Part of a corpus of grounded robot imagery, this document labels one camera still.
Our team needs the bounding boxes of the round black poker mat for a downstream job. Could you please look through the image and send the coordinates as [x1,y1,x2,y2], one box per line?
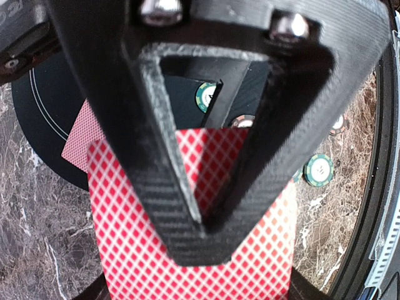
[11,51,269,192]

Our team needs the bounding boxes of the red-backed playing card deck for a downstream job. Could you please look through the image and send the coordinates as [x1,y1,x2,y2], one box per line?
[86,127,298,300]

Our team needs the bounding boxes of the orange black poker chip stack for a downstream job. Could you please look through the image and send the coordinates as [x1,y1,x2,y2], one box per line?
[329,114,349,136]

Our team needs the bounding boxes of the single red-backed playing card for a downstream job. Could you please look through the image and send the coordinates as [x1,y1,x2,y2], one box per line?
[61,99,105,173]

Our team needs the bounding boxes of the green poker chip stack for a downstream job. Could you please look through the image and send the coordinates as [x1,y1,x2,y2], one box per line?
[304,154,334,188]

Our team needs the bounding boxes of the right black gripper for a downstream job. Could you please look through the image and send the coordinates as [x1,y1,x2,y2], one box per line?
[1,0,61,84]

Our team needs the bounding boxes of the white slotted cable duct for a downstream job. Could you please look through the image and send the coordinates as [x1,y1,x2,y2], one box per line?
[365,9,399,299]

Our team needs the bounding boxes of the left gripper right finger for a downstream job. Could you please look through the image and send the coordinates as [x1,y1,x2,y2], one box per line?
[289,268,331,300]

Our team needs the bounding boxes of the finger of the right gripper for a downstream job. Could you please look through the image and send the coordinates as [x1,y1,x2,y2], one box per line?
[47,1,390,266]
[162,57,269,128]

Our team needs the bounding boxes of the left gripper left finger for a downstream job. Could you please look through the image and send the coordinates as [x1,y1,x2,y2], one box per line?
[73,274,109,300]

